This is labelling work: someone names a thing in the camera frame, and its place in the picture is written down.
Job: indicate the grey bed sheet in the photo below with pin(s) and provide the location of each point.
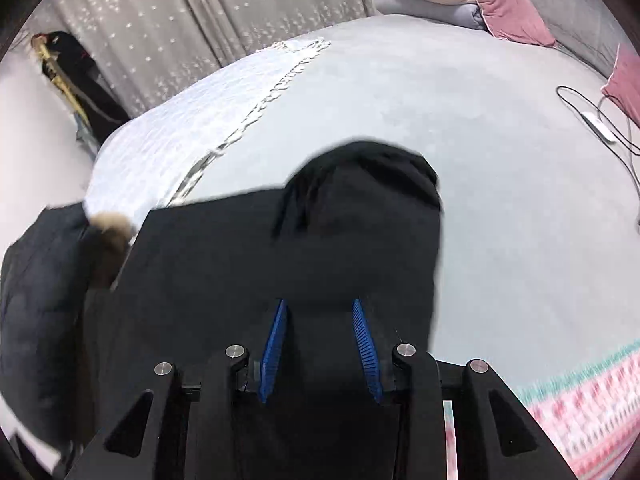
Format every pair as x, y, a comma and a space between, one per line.
539, 267

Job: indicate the hanging dark clothes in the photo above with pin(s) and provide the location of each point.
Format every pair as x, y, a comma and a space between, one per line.
72, 70

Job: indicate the pink pillow near headboard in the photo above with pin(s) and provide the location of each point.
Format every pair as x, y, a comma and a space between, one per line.
623, 85

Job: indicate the grey quilted headboard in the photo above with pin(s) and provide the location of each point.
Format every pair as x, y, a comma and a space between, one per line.
585, 27

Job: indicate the patterned red green blanket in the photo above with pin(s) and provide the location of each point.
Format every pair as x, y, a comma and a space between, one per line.
586, 403

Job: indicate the pink pillow on bedding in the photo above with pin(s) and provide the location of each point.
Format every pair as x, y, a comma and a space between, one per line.
517, 21

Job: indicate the black button-up coat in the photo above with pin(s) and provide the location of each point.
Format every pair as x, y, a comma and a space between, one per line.
356, 225

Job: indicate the folded black puffer jacket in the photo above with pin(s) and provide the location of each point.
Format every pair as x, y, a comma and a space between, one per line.
45, 278

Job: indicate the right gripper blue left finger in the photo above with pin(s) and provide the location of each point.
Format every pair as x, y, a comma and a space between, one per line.
269, 364

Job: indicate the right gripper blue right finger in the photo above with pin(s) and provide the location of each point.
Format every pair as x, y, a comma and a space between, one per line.
370, 363

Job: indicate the white fringed throw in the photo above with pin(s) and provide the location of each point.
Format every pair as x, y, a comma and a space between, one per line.
155, 160

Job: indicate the folded grey-blue blanket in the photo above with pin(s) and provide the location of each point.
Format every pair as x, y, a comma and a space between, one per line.
464, 15

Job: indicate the grey dotted curtain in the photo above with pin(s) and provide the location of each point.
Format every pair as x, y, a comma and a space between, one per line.
149, 50

